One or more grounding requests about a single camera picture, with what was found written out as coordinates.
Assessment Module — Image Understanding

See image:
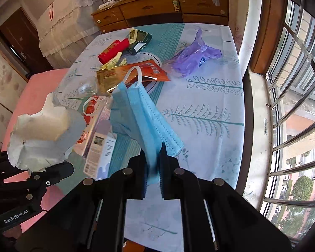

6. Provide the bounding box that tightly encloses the beige paper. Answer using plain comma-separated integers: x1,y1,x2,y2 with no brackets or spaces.
7,92,86,172

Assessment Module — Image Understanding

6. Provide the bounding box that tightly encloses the blue face mask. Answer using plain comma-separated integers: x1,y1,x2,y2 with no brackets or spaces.
110,67,184,184

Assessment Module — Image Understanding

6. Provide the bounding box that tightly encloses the strawberry milk carton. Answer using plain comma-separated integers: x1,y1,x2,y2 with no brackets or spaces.
73,96,111,156

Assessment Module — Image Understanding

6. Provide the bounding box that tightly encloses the clear plastic cup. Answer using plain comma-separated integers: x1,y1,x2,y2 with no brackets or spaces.
56,76,98,106

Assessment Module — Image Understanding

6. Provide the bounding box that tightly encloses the red paper envelope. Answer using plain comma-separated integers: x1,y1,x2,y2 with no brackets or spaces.
98,38,130,64

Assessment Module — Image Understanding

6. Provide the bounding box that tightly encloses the small purple white box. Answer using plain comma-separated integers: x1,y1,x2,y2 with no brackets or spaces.
83,119,117,180

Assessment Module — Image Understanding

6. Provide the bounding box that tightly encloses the pink bed sheet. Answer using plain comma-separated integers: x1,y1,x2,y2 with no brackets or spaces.
1,68,68,239

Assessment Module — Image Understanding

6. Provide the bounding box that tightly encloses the orange gold foil bag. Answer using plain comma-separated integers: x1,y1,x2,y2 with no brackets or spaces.
97,59,170,93

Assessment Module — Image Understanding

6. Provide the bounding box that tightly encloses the teal patterned tablecloth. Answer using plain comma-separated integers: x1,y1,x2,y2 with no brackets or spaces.
52,23,245,252

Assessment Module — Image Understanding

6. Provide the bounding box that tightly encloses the crumpled yellow wrapper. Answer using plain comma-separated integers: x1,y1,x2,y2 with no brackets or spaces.
100,52,127,70

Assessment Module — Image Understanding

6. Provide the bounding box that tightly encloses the purple plastic bag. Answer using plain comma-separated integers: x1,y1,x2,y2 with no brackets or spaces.
163,29,222,77

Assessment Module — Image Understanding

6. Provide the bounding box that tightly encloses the metal window grille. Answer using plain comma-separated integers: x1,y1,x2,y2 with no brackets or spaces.
261,0,315,243

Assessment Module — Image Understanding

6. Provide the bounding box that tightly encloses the dark wooden door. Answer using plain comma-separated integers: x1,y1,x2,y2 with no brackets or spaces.
0,8,53,79

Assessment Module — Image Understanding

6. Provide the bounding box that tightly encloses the white lace cloth cover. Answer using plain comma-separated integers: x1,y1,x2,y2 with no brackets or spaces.
36,0,102,69

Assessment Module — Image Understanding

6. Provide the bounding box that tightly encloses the wooden dresser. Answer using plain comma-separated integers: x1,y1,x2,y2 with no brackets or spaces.
91,0,229,34

